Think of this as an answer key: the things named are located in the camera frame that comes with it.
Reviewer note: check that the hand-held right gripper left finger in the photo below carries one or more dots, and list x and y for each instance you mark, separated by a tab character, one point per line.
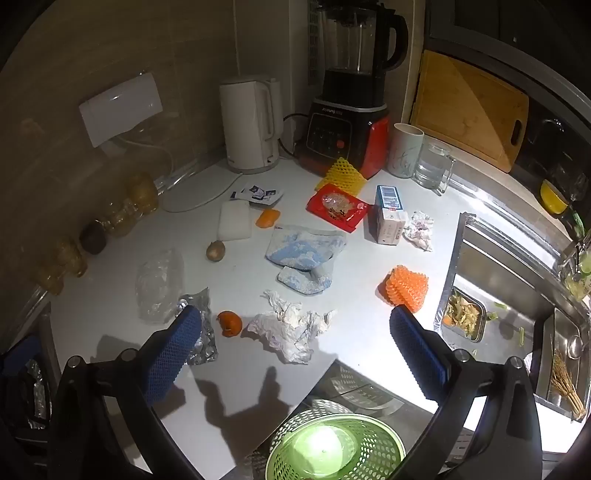
173	355

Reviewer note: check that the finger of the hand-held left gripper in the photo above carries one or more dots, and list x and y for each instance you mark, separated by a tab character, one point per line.
21	355

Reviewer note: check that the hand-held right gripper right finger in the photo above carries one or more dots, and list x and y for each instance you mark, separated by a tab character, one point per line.
418	355

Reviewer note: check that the silver foil wrapper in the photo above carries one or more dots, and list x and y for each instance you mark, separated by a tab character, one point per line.
207	341

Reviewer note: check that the orange tangerine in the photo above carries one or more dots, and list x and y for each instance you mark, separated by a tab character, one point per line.
229	323

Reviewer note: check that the orange foam fruit net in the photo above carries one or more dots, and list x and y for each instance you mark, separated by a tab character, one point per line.
406	288

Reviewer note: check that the clear plastic bag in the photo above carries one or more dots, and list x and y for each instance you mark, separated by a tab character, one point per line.
159	286

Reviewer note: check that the brown hairy taro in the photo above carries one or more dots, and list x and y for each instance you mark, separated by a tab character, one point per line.
216	251

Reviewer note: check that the large white tissue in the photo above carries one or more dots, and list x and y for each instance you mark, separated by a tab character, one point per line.
288	330

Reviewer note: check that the small tissue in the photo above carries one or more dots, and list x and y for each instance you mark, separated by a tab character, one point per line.
419	230

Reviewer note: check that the green plastic basket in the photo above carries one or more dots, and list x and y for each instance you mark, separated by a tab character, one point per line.
332	450

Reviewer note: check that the blue white milk carton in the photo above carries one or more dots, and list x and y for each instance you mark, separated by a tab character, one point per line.
387	217

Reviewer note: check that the white sponge block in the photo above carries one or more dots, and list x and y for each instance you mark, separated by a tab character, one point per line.
234	220

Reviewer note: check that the blue white plastic bag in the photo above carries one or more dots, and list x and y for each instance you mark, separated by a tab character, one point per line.
302	251

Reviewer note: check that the orange peel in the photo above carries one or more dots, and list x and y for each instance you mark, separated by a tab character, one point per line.
268	218

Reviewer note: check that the red snack packet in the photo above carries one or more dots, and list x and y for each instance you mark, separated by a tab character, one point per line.
337	207

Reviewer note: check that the blue white sachet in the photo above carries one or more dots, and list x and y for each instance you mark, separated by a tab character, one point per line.
274	197
239	195
256	193

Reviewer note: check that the yellow foam fruit net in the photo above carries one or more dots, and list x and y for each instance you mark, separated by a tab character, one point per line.
341	175

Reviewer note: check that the silver foil sheet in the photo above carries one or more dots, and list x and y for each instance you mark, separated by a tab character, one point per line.
37	392

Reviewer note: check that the steel food scrap tray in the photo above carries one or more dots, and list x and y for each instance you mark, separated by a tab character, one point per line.
464	314

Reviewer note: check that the amber glass cup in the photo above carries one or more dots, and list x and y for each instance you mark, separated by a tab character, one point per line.
70	258
144	194
121	219
48	279

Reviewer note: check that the stainless steel sink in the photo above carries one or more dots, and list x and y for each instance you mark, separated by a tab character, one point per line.
517	286

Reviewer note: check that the dark brown cup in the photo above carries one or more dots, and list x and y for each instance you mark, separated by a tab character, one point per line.
93	237

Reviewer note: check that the bamboo skewer bundle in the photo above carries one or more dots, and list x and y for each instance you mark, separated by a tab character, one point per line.
565	383

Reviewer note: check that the steel ladle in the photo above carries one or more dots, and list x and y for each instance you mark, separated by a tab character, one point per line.
575	346

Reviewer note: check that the glass jar with plant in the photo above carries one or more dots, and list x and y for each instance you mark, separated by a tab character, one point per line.
581	277

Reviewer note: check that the steel faucet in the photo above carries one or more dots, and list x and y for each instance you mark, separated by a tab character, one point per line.
575	251

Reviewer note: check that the clear glass mug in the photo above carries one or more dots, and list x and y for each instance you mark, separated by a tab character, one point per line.
429	166

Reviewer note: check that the dark green bottle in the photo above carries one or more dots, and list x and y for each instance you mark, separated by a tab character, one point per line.
572	221

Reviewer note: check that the white mug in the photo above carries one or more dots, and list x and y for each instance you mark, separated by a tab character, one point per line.
404	150

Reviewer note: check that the yellow bowl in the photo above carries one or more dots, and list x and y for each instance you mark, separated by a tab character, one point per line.
554	198

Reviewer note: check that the white electric kettle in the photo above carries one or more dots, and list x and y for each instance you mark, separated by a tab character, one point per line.
247	124

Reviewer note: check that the black red blender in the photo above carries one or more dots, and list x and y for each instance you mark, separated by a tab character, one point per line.
346	120

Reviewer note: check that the wooden cutting board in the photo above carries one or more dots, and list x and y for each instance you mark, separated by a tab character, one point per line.
466	110

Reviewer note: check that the white wall socket panel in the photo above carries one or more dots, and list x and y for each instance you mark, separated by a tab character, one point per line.
120	108

